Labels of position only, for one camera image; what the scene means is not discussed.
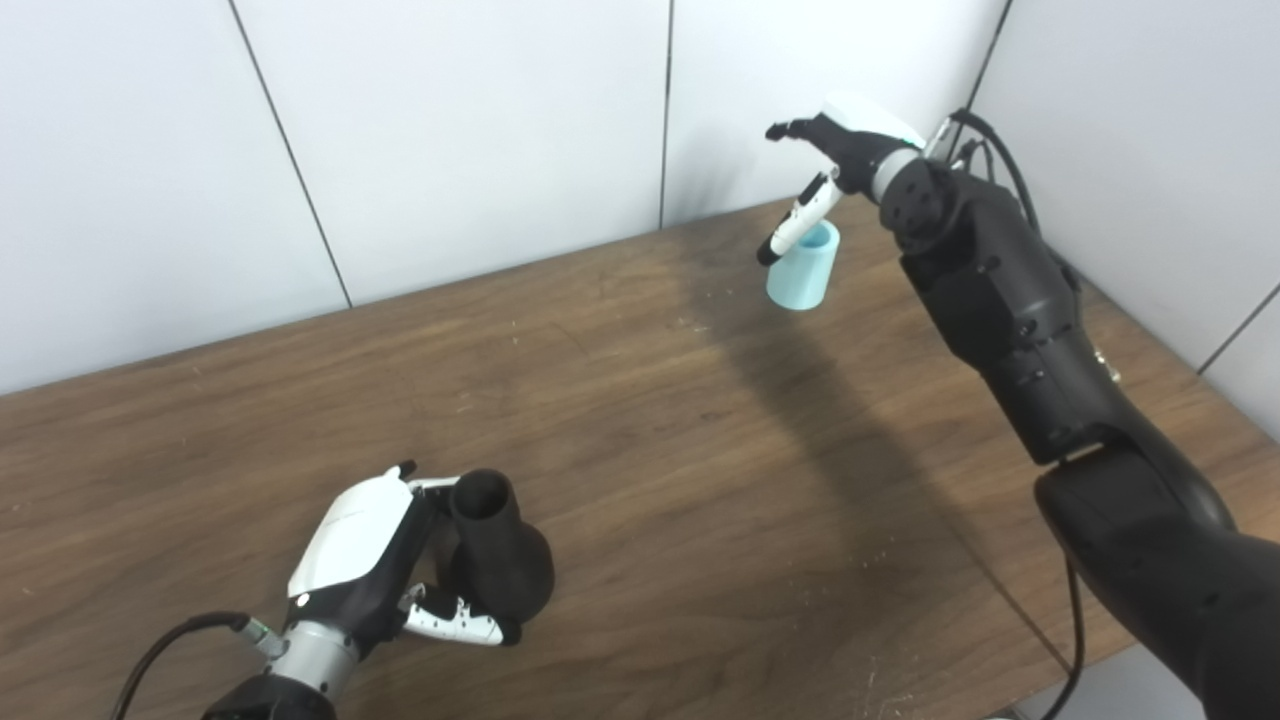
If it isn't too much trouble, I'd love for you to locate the light blue cylinder cup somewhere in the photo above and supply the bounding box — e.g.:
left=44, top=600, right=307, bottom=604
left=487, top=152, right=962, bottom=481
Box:
left=766, top=220, right=841, bottom=311

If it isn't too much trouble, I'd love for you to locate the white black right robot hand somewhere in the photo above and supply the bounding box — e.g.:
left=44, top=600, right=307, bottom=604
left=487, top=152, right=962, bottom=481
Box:
left=757, top=97, right=926, bottom=268

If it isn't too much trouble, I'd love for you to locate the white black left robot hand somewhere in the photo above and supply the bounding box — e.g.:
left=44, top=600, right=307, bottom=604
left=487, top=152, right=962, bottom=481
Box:
left=285, top=460, right=521, bottom=651

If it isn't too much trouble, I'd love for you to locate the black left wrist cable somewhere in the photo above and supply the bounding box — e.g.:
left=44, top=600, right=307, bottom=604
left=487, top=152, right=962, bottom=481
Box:
left=108, top=612, right=287, bottom=720

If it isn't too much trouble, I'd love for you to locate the black funnel-shaped nozzle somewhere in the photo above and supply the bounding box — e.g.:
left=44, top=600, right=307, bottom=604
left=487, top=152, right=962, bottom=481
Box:
left=447, top=469, right=556, bottom=626

